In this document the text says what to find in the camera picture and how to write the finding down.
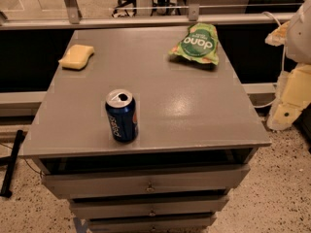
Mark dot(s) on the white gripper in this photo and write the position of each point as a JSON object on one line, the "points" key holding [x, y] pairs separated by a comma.
{"points": [[300, 33]]}

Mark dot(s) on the blue pepsi can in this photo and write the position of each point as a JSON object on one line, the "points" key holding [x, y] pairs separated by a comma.
{"points": [[120, 107]]}

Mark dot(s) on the green snack bag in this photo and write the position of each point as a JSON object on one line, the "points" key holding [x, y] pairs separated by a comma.
{"points": [[200, 45]]}

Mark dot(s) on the top grey drawer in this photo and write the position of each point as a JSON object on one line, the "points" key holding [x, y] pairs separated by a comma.
{"points": [[152, 181]]}

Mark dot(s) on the grey drawer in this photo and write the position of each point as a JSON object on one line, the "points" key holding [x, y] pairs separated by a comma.
{"points": [[160, 206], [150, 224], [152, 181]]}

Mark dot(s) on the middle grey drawer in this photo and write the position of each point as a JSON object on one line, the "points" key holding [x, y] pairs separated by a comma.
{"points": [[160, 206]]}

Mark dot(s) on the black office chair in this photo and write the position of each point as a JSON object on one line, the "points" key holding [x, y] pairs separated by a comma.
{"points": [[124, 0]]}

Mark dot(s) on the bottom grey drawer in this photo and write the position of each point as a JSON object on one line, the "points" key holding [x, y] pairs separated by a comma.
{"points": [[150, 224]]}

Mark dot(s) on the yellow sponge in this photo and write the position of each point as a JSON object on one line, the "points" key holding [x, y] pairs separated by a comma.
{"points": [[76, 58]]}

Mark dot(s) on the grey metal railing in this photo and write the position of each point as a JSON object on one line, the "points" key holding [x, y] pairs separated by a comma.
{"points": [[83, 14]]}

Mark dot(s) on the black bar on floor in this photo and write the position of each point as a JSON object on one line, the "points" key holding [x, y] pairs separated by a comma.
{"points": [[10, 163]]}

